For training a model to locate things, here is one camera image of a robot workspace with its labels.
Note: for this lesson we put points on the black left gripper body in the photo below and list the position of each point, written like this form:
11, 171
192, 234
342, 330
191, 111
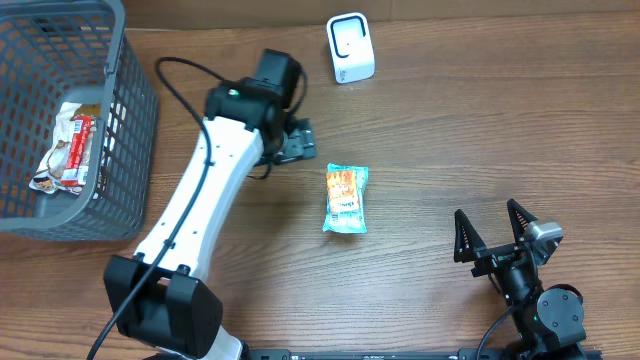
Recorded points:
302, 143

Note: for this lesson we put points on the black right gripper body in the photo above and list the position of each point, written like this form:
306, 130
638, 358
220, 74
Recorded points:
500, 255

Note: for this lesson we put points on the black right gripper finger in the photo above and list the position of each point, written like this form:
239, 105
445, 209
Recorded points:
520, 218
468, 245

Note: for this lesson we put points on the teal orange snack packet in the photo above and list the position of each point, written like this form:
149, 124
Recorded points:
345, 186

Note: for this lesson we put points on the red white snack bar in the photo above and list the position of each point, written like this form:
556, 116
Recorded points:
77, 166

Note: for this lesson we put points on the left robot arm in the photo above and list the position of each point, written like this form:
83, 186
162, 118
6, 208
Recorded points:
159, 295

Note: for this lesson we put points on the white barcode scanner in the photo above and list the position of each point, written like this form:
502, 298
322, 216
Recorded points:
351, 47

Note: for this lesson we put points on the white brown snack wrapper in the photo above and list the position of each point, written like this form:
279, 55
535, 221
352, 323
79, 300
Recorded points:
52, 165

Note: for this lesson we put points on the grey plastic mesh basket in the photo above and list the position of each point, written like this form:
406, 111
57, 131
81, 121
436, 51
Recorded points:
58, 52

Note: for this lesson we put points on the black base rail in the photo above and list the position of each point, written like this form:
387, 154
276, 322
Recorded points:
284, 354

